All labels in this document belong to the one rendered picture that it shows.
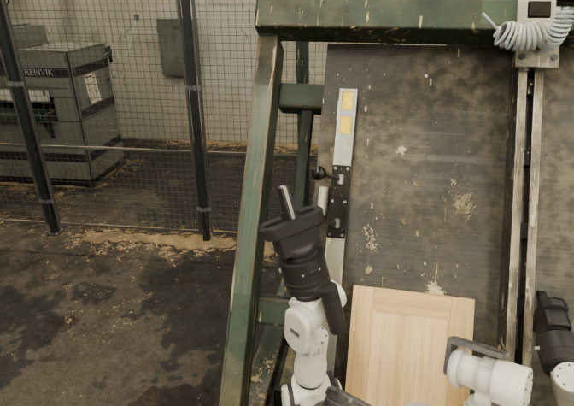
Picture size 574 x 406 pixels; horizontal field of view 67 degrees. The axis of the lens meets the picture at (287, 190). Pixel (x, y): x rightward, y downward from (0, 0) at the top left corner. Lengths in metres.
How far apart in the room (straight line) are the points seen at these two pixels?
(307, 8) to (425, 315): 0.89
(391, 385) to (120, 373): 1.87
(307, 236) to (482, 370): 0.35
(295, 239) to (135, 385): 2.05
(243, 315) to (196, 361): 1.56
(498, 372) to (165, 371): 2.21
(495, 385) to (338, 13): 0.96
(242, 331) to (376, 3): 0.96
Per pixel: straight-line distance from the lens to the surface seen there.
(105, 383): 2.81
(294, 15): 1.30
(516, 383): 0.77
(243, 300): 1.24
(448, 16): 1.30
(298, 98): 1.35
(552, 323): 1.18
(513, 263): 1.22
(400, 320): 1.24
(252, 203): 1.22
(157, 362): 2.82
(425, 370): 1.27
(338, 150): 1.22
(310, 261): 0.80
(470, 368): 0.79
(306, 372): 0.99
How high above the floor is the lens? 1.97
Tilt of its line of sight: 25 degrees down
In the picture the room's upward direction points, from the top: straight up
